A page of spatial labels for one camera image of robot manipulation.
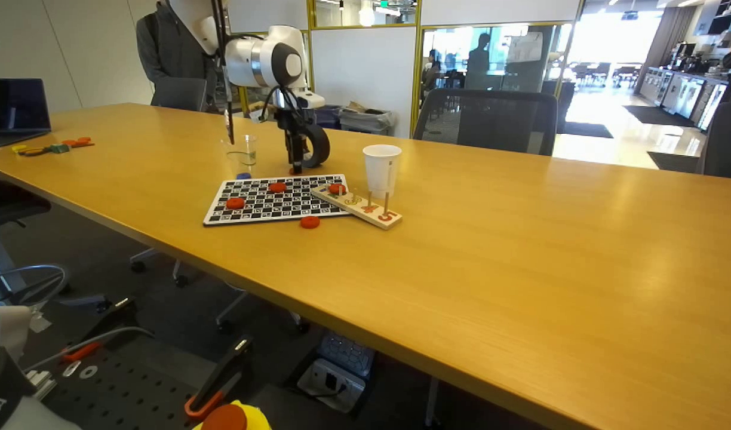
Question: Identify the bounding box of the floor power box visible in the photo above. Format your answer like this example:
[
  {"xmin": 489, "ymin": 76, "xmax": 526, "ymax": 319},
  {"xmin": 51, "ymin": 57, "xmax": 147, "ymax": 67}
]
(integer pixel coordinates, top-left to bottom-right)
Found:
[{"xmin": 296, "ymin": 332, "xmax": 374, "ymax": 413}]

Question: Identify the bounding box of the wooden number peg board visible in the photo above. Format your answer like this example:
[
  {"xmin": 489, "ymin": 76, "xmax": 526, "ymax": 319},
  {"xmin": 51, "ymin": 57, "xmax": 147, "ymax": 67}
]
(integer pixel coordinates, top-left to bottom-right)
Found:
[{"xmin": 312, "ymin": 186, "xmax": 401, "ymax": 230}]

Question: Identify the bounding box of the checkerboard calibration board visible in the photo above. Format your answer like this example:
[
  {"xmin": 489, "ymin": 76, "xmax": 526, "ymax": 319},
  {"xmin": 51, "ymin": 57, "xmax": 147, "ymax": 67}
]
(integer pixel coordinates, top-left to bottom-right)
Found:
[{"xmin": 202, "ymin": 175, "xmax": 345, "ymax": 227}]

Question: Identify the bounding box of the orange green tool on table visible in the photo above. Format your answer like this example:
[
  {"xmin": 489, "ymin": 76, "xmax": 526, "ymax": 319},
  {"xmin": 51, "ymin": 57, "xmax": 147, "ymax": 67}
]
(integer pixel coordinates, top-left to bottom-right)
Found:
[{"xmin": 14, "ymin": 137, "xmax": 96, "ymax": 159}]

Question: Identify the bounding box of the black tape roll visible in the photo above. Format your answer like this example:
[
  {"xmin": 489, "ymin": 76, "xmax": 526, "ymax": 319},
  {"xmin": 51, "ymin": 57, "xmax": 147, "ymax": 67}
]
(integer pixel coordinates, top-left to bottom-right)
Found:
[{"xmin": 288, "ymin": 125, "xmax": 329, "ymax": 171}]

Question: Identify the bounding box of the yellow red emergency stop button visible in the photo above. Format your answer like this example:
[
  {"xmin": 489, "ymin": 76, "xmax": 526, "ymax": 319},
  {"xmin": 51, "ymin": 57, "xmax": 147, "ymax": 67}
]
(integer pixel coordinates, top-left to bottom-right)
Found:
[{"xmin": 192, "ymin": 401, "xmax": 272, "ymax": 430}]

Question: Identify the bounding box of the white paper cup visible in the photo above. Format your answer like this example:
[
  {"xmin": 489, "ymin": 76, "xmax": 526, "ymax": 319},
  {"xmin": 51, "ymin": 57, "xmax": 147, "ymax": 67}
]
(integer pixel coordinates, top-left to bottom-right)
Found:
[{"xmin": 362, "ymin": 143, "xmax": 401, "ymax": 198}]

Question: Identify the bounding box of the person in grey jacket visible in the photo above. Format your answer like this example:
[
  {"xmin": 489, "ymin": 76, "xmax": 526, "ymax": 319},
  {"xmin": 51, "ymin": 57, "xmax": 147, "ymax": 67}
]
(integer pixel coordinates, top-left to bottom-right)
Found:
[{"xmin": 136, "ymin": 0, "xmax": 223, "ymax": 112}]

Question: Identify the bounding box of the black laptop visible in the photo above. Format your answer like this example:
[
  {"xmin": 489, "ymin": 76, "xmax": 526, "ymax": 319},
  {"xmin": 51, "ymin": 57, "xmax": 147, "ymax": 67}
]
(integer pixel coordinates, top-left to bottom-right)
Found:
[{"xmin": 0, "ymin": 79, "xmax": 50, "ymax": 137}]

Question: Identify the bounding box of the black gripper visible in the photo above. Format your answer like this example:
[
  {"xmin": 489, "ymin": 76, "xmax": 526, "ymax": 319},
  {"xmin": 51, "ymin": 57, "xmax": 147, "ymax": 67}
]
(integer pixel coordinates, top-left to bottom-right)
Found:
[{"xmin": 274, "ymin": 110, "xmax": 308, "ymax": 160}]

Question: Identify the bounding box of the orange disc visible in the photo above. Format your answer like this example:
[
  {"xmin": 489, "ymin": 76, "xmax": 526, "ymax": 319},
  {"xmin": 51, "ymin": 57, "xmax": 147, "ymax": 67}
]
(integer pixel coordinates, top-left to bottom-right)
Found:
[
  {"xmin": 326, "ymin": 185, "xmax": 345, "ymax": 197},
  {"xmin": 299, "ymin": 218, "xmax": 320, "ymax": 230}
]

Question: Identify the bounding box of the orange disc board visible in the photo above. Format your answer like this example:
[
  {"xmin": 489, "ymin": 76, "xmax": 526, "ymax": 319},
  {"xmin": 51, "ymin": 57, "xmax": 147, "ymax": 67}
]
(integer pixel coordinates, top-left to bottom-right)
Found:
[
  {"xmin": 223, "ymin": 197, "xmax": 245, "ymax": 211},
  {"xmin": 266, "ymin": 183, "xmax": 286, "ymax": 194}
]

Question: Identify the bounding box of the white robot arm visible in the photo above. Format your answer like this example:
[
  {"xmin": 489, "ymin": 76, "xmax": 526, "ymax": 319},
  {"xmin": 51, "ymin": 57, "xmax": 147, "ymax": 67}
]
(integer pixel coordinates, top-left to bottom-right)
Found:
[{"xmin": 170, "ymin": 0, "xmax": 329, "ymax": 173}]

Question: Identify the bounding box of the transparent plastic cup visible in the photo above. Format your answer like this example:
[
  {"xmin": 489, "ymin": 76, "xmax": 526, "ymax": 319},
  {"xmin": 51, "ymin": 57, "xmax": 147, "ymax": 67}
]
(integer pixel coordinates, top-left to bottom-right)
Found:
[{"xmin": 226, "ymin": 135, "xmax": 255, "ymax": 175}]

